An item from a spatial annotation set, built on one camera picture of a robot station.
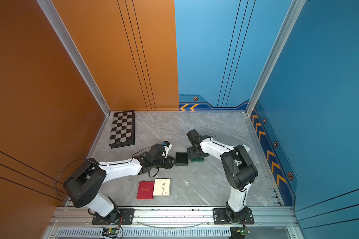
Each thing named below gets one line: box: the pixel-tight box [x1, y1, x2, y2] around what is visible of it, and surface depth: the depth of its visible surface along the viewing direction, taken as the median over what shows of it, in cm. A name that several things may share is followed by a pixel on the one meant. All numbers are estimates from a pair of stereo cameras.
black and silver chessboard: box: [109, 110, 136, 149], surface depth 107 cm
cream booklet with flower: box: [152, 178, 172, 197], surface depth 81 cm
